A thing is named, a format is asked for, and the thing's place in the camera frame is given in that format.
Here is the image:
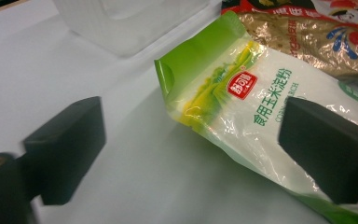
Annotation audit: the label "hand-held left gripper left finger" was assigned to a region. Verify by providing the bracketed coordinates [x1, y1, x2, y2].
[22, 96, 106, 206]

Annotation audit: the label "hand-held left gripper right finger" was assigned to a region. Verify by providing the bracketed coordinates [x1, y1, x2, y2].
[278, 96, 358, 205]

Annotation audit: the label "green and white starch bag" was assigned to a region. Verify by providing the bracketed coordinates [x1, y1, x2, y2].
[154, 10, 358, 224]

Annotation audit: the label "gold brown foil packet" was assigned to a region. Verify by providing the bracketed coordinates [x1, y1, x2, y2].
[221, 0, 358, 102]

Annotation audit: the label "translucent plastic bin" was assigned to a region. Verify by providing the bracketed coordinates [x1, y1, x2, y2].
[52, 0, 213, 59]

